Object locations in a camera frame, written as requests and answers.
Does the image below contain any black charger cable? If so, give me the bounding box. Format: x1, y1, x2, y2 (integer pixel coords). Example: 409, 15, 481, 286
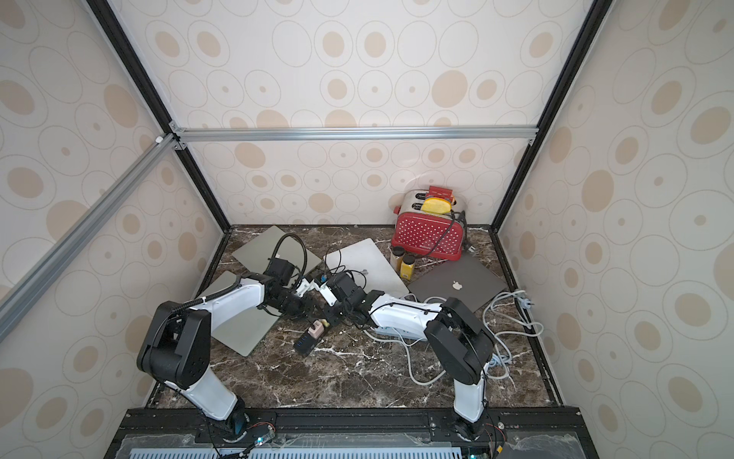
309, 246, 374, 322

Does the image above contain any pink charger plug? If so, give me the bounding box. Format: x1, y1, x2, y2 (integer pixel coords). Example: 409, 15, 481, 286
307, 321, 326, 340

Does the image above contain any black power strip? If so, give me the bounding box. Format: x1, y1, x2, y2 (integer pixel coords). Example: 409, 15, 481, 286
294, 319, 332, 357

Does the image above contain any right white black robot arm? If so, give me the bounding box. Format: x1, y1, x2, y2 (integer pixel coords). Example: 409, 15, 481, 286
319, 273, 497, 425

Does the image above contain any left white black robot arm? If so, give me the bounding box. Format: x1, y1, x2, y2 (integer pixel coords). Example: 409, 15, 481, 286
137, 258, 313, 438

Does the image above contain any white laptop centre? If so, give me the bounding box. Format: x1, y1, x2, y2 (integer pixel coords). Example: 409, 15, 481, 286
326, 238, 409, 298

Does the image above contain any silver laptop back left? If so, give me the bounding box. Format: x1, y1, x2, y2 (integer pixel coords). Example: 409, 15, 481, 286
232, 227, 303, 273

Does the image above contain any silver laptop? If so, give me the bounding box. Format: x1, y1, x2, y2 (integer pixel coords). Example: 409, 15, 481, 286
197, 272, 277, 357
232, 227, 303, 273

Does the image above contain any silver laptop front left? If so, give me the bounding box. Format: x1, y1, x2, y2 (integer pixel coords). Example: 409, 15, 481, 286
197, 272, 277, 357

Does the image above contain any dark grey laptop right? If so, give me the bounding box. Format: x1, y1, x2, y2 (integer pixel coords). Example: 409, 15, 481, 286
408, 254, 508, 312

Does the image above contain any light blue power strip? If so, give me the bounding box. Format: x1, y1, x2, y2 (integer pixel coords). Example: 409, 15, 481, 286
374, 327, 416, 340

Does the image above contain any yellow bottle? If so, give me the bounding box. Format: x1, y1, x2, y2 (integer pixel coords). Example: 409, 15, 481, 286
399, 254, 416, 281

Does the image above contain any brown lid bottle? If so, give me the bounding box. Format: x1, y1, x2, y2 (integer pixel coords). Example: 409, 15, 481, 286
390, 246, 405, 273

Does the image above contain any red toaster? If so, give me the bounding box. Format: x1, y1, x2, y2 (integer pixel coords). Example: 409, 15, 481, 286
392, 188, 468, 261

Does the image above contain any yellow toast toy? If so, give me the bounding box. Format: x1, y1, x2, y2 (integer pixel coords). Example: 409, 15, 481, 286
421, 197, 452, 215

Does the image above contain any red toast toy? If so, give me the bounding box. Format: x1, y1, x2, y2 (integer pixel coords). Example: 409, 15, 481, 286
426, 186, 454, 202

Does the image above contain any black toaster cable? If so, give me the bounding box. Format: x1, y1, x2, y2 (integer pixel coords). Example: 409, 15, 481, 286
426, 208, 477, 259

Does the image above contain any white cable bundle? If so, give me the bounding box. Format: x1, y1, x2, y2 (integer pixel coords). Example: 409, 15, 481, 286
360, 289, 545, 386

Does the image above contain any horizontal aluminium frame bar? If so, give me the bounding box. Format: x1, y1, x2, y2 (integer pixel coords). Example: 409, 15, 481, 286
175, 125, 538, 143

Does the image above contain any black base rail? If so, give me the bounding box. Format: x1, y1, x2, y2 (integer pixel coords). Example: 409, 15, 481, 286
105, 407, 598, 458

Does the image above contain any diagonal aluminium frame bar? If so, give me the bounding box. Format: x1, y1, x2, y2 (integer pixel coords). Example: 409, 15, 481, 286
1, 133, 177, 339

